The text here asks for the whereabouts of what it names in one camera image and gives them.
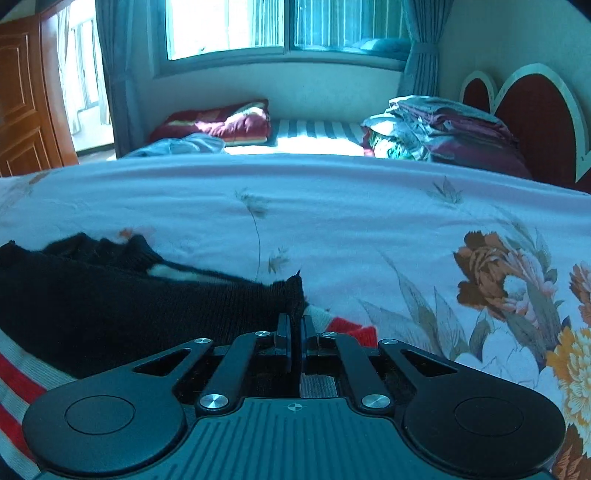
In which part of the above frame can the striped knit children's sweater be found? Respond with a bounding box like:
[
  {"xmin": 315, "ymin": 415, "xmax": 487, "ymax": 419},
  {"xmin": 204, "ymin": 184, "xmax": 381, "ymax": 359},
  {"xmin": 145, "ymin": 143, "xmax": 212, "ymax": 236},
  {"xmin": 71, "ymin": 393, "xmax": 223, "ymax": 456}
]
[{"xmin": 1, "ymin": 233, "xmax": 377, "ymax": 479}]

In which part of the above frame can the floral pink bed sheet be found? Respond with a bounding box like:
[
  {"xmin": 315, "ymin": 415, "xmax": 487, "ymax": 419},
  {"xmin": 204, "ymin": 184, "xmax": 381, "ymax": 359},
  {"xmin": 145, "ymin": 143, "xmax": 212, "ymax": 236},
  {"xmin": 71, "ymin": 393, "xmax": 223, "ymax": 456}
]
[{"xmin": 1, "ymin": 155, "xmax": 590, "ymax": 479}]

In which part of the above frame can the striped mattress pad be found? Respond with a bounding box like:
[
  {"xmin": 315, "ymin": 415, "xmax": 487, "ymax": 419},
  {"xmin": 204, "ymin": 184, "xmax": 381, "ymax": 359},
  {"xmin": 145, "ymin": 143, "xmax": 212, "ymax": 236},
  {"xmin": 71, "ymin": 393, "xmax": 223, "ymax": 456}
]
[{"xmin": 267, "ymin": 119, "xmax": 365, "ymax": 146}]

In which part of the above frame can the light blue cloth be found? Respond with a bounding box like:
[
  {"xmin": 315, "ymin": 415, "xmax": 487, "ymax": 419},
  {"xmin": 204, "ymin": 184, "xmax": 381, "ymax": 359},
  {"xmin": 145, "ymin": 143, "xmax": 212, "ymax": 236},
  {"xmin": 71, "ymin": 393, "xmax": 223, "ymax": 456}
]
[{"xmin": 124, "ymin": 133, "xmax": 225, "ymax": 159}]

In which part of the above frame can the red pillow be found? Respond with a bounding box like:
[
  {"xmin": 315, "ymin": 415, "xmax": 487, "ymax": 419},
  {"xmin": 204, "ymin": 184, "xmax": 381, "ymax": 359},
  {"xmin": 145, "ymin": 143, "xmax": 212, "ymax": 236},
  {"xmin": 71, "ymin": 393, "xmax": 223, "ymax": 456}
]
[{"xmin": 148, "ymin": 100, "xmax": 271, "ymax": 147}]

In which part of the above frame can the stack of folded quilts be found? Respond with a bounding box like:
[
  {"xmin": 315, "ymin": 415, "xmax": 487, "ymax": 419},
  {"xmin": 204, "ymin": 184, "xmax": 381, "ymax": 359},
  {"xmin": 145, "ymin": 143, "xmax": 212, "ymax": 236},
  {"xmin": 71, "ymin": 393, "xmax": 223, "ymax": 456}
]
[{"xmin": 362, "ymin": 95, "xmax": 532, "ymax": 179}]

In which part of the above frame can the brown wooden door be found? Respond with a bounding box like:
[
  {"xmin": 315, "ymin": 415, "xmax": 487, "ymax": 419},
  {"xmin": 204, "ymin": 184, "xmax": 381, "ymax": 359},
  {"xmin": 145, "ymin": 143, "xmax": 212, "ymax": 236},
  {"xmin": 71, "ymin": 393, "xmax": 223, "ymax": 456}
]
[{"xmin": 1, "ymin": 1, "xmax": 78, "ymax": 177}]

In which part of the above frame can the large sliding window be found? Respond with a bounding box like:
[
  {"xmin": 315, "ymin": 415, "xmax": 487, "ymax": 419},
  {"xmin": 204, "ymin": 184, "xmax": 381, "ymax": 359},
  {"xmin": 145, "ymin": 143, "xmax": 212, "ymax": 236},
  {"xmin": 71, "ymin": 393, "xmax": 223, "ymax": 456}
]
[{"xmin": 147, "ymin": 0, "xmax": 411, "ymax": 76}]

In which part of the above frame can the red white flower headboard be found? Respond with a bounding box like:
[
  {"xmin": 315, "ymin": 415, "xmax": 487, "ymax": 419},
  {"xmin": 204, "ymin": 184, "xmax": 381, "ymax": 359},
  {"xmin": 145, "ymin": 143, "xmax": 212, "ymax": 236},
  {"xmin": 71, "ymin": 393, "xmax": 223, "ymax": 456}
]
[{"xmin": 459, "ymin": 63, "xmax": 590, "ymax": 193}]

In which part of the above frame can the right teal curtain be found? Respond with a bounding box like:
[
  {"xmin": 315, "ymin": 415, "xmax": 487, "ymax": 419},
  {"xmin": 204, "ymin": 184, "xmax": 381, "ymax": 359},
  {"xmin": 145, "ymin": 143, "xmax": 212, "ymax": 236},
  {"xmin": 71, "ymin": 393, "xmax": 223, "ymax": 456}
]
[{"xmin": 398, "ymin": 0, "xmax": 454, "ymax": 96}]

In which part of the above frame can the teal curtain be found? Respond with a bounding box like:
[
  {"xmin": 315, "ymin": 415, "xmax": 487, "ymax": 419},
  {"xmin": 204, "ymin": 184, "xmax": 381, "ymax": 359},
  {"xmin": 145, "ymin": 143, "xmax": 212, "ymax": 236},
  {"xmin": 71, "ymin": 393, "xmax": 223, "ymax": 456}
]
[
  {"xmin": 95, "ymin": 0, "xmax": 143, "ymax": 158},
  {"xmin": 398, "ymin": 0, "xmax": 454, "ymax": 96}
]

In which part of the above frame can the left teal curtain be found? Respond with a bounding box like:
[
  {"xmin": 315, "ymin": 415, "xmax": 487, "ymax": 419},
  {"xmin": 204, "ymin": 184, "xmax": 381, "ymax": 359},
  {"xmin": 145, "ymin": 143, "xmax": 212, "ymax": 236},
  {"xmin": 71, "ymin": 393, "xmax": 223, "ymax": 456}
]
[{"xmin": 95, "ymin": 0, "xmax": 143, "ymax": 158}]

